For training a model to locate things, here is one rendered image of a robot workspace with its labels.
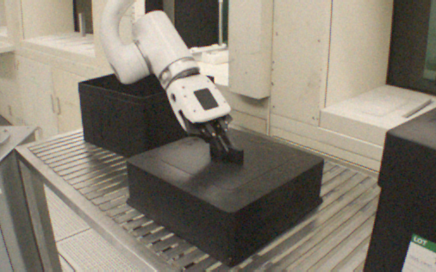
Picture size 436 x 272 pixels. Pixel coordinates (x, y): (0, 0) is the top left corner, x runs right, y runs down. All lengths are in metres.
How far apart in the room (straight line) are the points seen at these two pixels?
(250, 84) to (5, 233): 0.85
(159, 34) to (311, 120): 0.50
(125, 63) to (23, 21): 2.29
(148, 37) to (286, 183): 0.39
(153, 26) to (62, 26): 2.37
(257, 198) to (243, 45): 0.60
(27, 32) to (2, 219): 2.01
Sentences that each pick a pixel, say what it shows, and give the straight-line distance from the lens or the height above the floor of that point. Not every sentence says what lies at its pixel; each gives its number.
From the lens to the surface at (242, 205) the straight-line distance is 0.65.
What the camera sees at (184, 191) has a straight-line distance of 0.70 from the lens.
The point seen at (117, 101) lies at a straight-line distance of 1.03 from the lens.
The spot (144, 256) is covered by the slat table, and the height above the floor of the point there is 0.76.
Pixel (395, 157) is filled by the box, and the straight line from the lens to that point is 0.57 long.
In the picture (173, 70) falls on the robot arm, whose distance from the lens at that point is 0.81.
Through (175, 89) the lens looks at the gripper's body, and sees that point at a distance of 0.80.
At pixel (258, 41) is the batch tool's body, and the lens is 1.14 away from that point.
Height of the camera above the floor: 1.20
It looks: 22 degrees down
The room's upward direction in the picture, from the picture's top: straight up
